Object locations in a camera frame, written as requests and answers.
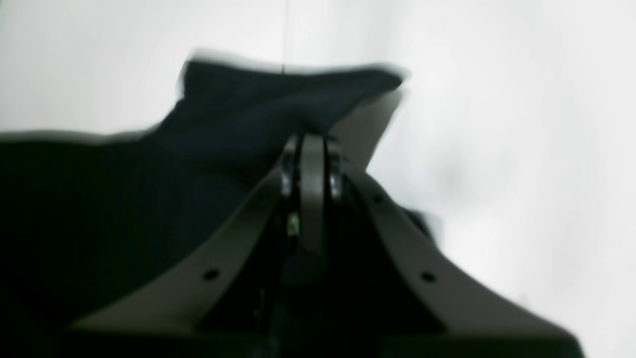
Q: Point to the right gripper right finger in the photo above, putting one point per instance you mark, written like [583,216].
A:
[403,293]

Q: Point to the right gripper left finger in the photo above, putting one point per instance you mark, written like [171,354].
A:
[175,303]

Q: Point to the black T-shirt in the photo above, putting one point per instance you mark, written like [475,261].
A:
[87,220]

